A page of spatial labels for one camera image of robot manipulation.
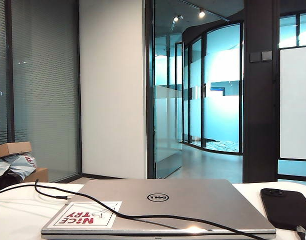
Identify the black smartphone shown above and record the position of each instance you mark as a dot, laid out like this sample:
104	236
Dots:
287	210

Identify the open brown cardboard box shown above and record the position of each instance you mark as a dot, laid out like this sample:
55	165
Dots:
13	148

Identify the white sticker red text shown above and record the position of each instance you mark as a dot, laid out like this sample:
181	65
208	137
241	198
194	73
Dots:
75	217

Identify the dark maroon bag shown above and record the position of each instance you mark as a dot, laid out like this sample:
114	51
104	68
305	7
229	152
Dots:
5	179

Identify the ceiling spotlight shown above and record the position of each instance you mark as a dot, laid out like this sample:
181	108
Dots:
176	18
201	13

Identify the wide grey venetian blind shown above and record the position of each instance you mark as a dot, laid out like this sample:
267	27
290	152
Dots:
45	75

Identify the dark wall switch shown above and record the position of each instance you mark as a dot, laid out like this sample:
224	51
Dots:
255	57
266	55

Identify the silver Dell laptop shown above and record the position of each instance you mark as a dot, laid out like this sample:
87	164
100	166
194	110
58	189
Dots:
167	200

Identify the low brown cardboard box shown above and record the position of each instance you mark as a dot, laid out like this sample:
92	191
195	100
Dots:
39	175

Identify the grey mailer bag red print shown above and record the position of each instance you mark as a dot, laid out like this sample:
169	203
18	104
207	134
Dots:
20	165

